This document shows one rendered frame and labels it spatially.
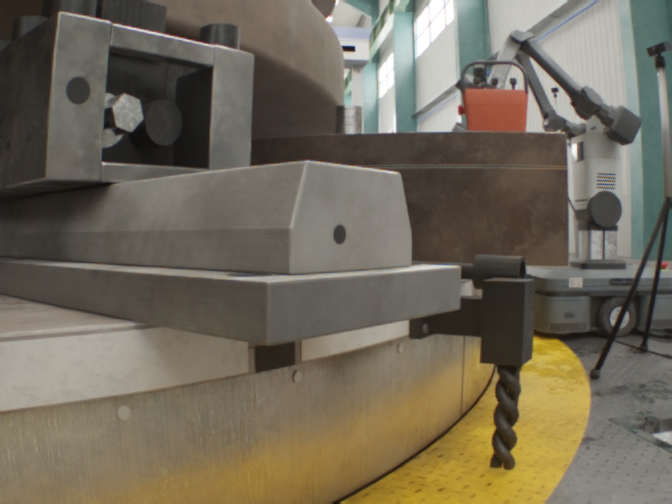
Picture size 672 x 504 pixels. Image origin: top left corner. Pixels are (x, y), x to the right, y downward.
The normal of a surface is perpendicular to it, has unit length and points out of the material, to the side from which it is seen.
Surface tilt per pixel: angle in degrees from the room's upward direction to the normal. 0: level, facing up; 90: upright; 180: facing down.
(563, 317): 90
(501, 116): 97
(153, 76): 90
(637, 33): 90
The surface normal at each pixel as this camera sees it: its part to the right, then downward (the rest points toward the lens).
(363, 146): -0.25, 0.04
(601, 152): 0.01, 0.04
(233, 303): -0.60, 0.04
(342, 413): 0.83, 0.03
